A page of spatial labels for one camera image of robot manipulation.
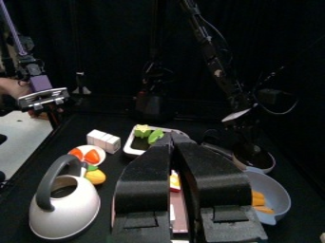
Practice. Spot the light blue bowl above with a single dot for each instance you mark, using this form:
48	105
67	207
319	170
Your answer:
274	193

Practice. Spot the pinkish flat board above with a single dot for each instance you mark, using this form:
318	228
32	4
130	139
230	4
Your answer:
179	215

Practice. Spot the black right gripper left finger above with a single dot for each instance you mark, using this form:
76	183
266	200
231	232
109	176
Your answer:
143	190

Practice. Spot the white tray black inside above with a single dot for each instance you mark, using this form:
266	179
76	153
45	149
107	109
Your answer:
132	146

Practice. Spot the small black white stand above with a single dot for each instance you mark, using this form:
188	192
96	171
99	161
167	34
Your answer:
80	85

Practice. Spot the small white plate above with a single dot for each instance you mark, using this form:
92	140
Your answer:
99	150

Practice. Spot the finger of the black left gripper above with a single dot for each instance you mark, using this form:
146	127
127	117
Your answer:
255	139
241	134

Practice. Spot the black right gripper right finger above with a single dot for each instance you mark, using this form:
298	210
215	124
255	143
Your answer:
215	183

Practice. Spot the purple silver leader arm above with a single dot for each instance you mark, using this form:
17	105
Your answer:
40	84

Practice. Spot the black adapter box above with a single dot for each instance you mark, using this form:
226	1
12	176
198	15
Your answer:
269	95

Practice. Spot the orange toy food chunk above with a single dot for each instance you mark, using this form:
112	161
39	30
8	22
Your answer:
258	198
263	209

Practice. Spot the white segmented toy block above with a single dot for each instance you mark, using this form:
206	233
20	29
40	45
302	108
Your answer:
103	141

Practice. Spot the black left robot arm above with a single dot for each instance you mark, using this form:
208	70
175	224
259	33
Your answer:
211	57

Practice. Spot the oval green toy leaf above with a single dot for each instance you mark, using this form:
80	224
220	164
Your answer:
155	136

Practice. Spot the orange toy food slice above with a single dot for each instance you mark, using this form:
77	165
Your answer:
76	153
92	157

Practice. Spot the person's hand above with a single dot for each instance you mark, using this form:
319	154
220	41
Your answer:
11	88

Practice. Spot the green toy cup yellow lid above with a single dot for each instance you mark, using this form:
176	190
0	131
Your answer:
96	177

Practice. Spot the red yellow toy box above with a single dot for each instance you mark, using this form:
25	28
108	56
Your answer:
174	183

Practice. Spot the black toy pot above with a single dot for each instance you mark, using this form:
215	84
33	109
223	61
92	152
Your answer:
215	142

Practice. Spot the white side table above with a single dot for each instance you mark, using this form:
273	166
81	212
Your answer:
20	142

